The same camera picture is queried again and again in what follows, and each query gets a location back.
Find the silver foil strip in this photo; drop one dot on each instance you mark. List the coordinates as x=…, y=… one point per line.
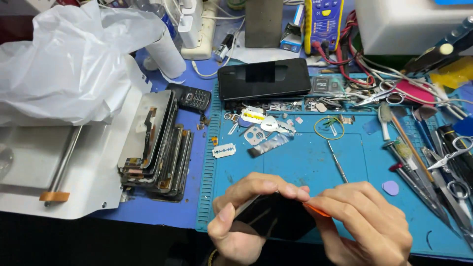
x=269, y=144

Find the purple plastic pick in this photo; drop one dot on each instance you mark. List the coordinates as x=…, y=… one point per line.
x=391, y=188

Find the white metal screen machine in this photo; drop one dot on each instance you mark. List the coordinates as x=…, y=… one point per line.
x=96, y=166

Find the small black and silver device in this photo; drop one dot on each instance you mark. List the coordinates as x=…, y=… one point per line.
x=224, y=47

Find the black smartphone with wide body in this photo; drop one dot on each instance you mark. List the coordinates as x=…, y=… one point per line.
x=264, y=81

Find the white brush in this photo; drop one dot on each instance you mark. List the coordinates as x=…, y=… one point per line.
x=385, y=118

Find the stack of phone screens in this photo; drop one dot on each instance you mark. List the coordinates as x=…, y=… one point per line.
x=159, y=147

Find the razor blade with yellow wrap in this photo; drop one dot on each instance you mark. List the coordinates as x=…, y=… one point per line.
x=253, y=116

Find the pile of hand tools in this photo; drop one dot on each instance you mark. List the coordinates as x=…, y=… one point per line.
x=436, y=184

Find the yellow and blue multimeter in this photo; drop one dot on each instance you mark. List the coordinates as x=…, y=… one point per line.
x=323, y=26

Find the blue silicone repair mat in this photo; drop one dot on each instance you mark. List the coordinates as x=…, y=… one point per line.
x=295, y=159

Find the white appliance housing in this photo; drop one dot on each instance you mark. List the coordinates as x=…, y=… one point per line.
x=399, y=26

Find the plain razor blade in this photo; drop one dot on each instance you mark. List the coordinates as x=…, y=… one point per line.
x=224, y=150

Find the black smartphone with thin body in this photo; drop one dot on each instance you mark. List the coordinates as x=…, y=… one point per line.
x=273, y=218

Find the metal rod with orange end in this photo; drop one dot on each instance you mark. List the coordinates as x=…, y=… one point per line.
x=64, y=159

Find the small blue and white box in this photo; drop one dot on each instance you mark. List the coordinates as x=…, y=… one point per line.
x=291, y=42

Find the metal camera frame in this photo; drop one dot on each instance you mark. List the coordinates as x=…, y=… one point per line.
x=254, y=136

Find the yellow rubber band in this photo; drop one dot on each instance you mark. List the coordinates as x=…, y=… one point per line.
x=316, y=131

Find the white charger adapter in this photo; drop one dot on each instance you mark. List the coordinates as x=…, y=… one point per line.
x=189, y=26

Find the pile of small metal parts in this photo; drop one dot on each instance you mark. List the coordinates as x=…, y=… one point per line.
x=288, y=105

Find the white plastic pick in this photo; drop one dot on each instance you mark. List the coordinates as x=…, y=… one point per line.
x=269, y=124

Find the person's right hand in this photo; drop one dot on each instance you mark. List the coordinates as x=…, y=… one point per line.
x=369, y=229

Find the black keypad phone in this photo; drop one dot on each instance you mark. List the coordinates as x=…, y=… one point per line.
x=190, y=96

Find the memory card package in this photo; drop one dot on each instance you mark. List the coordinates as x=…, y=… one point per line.
x=327, y=85

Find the pink pad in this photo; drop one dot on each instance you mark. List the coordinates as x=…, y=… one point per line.
x=415, y=92

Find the person's left hand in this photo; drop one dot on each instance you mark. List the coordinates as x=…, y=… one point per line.
x=229, y=244

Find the clear plastic bottle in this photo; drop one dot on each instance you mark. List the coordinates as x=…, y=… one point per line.
x=166, y=18

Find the blue plastic pick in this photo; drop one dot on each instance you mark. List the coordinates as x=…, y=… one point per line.
x=465, y=126

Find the yellow film sheet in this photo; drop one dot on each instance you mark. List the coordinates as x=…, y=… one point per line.
x=452, y=74

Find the orange plastic pry pick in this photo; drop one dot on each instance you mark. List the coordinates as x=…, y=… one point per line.
x=318, y=210

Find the small silver scissors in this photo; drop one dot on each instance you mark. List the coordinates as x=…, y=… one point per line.
x=452, y=153

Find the slim metal screwdriver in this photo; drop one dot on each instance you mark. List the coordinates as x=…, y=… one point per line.
x=337, y=161

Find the white power strip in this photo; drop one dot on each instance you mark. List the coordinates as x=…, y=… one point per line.
x=202, y=44

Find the white plastic bag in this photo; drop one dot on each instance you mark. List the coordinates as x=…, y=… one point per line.
x=74, y=55

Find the gray block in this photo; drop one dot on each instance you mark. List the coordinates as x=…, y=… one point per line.
x=264, y=24

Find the white paper roll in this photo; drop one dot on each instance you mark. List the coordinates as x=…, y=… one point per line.
x=166, y=55

